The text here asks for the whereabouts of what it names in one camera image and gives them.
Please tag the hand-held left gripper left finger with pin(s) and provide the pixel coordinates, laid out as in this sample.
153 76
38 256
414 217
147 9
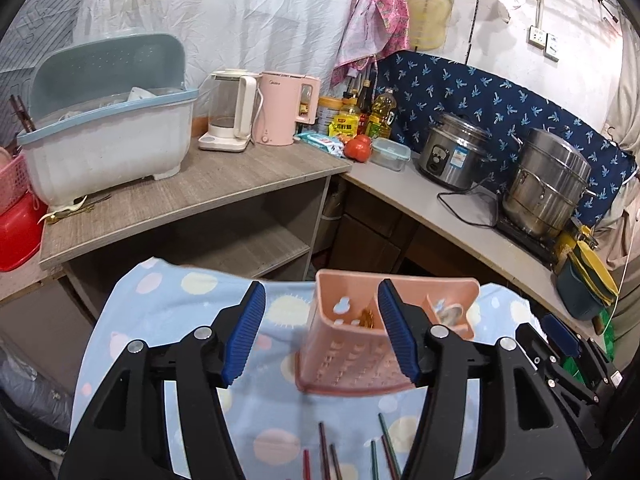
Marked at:
245 335

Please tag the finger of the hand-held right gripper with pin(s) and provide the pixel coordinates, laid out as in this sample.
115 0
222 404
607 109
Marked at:
537 350
560 332

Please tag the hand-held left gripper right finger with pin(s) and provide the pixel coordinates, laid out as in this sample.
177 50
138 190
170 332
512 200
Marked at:
397 332

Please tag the pink plastic utensil holder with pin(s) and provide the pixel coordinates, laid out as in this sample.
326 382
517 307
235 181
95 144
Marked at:
340 355

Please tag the green chopstick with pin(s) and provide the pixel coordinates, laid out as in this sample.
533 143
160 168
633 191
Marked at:
383 422
373 460

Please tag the brown chopstick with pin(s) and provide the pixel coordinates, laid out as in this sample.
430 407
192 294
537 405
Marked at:
335 460
324 447

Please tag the dark blue bucket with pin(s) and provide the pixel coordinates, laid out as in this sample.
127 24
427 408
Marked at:
575 295

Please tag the stack of yellow bowls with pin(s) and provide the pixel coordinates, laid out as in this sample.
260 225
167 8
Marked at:
595 270

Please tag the blue dotted cloth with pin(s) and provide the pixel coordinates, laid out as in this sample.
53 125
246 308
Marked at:
280 410

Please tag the black induction cooker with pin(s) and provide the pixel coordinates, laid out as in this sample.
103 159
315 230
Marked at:
530 247

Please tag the red chopstick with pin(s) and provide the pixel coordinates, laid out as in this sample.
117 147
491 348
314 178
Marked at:
386 455
306 465

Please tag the steel steamer pot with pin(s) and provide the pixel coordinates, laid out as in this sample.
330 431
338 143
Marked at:
545 190

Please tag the grey wooden desk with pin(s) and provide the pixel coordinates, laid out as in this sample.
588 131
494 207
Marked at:
200 180

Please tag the clear food container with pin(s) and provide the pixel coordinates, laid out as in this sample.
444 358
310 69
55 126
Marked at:
390 155

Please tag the steel rice cooker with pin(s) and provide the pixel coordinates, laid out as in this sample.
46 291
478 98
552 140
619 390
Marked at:
450 160

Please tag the red tomato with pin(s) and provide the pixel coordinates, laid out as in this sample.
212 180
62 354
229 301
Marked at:
357 149

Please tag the wet wipes packet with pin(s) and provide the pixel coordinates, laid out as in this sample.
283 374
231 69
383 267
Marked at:
320 141

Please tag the small red sauce bottle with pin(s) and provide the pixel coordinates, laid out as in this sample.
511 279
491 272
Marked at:
363 127

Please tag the yellow seasoning bottle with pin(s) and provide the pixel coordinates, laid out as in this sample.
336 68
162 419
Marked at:
350 122

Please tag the gold metal utensil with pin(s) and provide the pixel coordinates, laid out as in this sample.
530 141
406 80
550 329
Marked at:
65 214

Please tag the grey plastic bag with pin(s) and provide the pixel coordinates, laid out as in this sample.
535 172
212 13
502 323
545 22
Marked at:
30 390

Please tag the cooking oil bottle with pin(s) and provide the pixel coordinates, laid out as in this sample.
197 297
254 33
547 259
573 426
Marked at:
382 110

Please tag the pink electric kettle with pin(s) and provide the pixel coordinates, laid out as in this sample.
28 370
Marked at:
277 110

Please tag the yellow tin can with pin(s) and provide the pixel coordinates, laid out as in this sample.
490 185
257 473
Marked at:
327 115

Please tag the white glass kettle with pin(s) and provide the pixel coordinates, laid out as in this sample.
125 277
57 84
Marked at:
240 105

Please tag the beige curtain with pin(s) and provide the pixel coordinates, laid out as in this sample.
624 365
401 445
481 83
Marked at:
625 110

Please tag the dark sauce bottle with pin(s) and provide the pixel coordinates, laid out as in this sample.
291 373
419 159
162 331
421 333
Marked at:
364 102

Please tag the blue dish drainer box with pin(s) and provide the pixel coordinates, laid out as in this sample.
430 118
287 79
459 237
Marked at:
100 150

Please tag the red plastic basin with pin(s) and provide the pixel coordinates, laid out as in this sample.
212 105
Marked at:
20 240

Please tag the navy printed cloth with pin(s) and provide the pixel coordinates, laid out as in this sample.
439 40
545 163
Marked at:
500 95

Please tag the pink plastic basket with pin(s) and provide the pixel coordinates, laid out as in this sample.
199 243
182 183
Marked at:
12 185

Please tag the pink floral apron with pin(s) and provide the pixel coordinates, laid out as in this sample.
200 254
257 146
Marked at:
370 20

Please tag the yellow plastic board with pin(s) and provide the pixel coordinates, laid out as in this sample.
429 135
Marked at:
427 20

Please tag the bundle of dark chopsticks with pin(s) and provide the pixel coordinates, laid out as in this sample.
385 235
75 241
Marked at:
22 112

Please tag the white sheet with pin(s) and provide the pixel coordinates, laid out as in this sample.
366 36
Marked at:
225 20

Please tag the grey patterned sheet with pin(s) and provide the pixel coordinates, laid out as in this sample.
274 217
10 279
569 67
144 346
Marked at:
40 35

